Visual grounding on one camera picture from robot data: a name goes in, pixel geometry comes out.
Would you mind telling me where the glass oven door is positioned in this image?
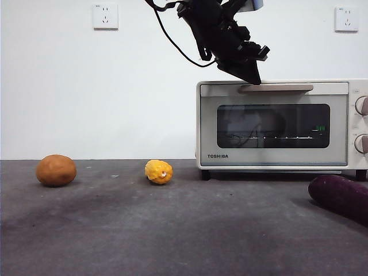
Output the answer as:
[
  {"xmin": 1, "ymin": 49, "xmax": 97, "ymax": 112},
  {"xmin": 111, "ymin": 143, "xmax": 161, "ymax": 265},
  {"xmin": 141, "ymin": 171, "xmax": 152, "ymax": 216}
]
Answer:
[{"xmin": 200, "ymin": 82, "xmax": 349, "ymax": 167}]

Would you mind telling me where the brown potato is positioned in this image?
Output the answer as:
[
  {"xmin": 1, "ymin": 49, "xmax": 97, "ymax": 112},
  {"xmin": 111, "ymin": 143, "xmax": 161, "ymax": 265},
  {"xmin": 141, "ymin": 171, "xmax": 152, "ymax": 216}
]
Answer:
[{"xmin": 36, "ymin": 154, "xmax": 77, "ymax": 187}]

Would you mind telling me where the cream toaster oven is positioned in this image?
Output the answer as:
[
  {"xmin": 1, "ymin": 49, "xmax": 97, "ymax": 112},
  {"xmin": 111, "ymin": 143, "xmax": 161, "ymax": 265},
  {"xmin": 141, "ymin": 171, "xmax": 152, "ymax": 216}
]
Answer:
[{"xmin": 195, "ymin": 79, "xmax": 368, "ymax": 181}]

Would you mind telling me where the cream oven knob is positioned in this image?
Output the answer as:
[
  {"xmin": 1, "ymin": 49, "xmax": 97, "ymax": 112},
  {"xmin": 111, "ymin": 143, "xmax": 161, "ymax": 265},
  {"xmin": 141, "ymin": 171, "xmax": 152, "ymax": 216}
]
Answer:
[
  {"xmin": 353, "ymin": 133, "xmax": 368, "ymax": 154},
  {"xmin": 354, "ymin": 96, "xmax": 368, "ymax": 116}
]

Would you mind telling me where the yellow corn cob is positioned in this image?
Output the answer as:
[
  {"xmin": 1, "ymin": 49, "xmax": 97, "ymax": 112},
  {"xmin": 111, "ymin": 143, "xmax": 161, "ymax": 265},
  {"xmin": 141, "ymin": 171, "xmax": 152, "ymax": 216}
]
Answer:
[{"xmin": 144, "ymin": 159, "xmax": 174, "ymax": 185}]

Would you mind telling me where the purple eggplant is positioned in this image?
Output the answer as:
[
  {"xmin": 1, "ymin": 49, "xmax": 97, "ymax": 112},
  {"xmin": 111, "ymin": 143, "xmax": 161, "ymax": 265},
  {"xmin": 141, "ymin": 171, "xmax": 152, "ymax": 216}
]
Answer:
[{"xmin": 308, "ymin": 174, "xmax": 368, "ymax": 225}]

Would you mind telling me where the black cable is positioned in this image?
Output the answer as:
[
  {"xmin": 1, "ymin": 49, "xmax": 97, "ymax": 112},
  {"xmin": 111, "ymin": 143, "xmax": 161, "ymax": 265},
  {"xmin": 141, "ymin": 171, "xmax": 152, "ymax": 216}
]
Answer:
[{"xmin": 145, "ymin": 0, "xmax": 216, "ymax": 68}]

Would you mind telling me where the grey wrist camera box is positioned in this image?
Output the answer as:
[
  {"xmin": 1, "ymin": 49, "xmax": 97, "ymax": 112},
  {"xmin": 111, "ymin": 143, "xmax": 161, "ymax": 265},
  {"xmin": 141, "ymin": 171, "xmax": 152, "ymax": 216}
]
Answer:
[{"xmin": 243, "ymin": 0, "xmax": 265, "ymax": 13}]

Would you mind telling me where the metal wire oven rack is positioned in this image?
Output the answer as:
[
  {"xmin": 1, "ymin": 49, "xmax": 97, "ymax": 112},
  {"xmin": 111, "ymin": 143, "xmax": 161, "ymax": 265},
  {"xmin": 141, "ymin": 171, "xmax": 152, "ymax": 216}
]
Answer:
[{"xmin": 225, "ymin": 134, "xmax": 314, "ymax": 141}]

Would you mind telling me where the white wall socket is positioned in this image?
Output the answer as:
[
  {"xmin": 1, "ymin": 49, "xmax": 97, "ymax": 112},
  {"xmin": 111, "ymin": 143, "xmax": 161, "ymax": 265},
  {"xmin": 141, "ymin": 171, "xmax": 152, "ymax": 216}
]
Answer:
[
  {"xmin": 93, "ymin": 3, "xmax": 119, "ymax": 30},
  {"xmin": 334, "ymin": 6, "xmax": 359, "ymax": 33}
]

